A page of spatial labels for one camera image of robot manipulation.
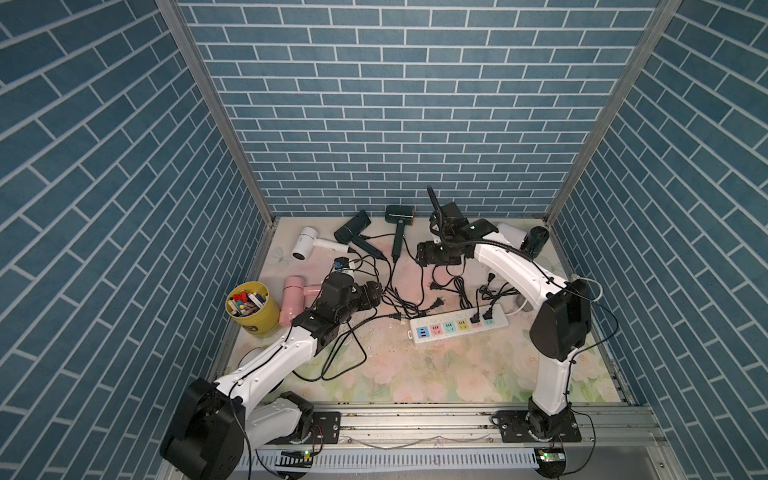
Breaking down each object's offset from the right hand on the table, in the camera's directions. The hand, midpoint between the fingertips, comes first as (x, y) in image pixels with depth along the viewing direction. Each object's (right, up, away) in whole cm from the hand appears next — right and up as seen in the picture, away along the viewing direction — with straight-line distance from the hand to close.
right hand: (427, 259), depth 89 cm
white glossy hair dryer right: (+33, +8, +20) cm, 39 cm away
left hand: (-14, -8, -5) cm, 17 cm away
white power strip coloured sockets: (+9, -20, 0) cm, 22 cm away
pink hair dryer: (-41, -12, +4) cm, 43 cm away
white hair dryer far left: (-42, +6, +20) cm, 47 cm away
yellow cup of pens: (-52, -13, -3) cm, 54 cm away
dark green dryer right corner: (+39, +5, +15) cm, 42 cm away
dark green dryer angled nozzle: (-26, +9, +22) cm, 36 cm away
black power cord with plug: (+20, -10, +8) cm, 24 cm away
